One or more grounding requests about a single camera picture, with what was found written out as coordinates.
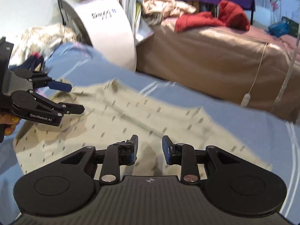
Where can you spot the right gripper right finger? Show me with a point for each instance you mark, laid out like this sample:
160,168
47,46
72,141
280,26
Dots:
183,155

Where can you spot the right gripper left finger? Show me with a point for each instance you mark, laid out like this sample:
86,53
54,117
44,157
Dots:
118,154

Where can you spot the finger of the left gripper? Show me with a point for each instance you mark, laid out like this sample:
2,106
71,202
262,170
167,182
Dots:
53,108
61,86

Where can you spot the beige polka dot shirt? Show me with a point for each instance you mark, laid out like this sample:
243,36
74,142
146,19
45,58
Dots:
113,113

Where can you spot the navy pink clothes pile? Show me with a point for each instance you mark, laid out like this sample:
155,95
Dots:
35,62

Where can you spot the person left hand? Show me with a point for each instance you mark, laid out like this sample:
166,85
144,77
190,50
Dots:
10,121

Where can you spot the floral beige quilt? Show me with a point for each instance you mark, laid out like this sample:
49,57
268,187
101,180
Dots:
40,40

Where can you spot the white David B machine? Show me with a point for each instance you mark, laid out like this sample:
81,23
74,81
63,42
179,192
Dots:
103,24

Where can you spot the blue striped bed sheet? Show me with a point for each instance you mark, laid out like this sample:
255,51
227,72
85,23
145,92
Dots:
274,140

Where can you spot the brown covered massage bed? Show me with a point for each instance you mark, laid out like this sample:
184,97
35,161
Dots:
226,64

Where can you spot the beige crumpled blanket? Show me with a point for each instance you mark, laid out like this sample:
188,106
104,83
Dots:
155,11

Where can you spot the red jacket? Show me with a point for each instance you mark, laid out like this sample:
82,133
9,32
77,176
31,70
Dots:
230,15

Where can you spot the blue bag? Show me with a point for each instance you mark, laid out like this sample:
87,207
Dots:
279,29

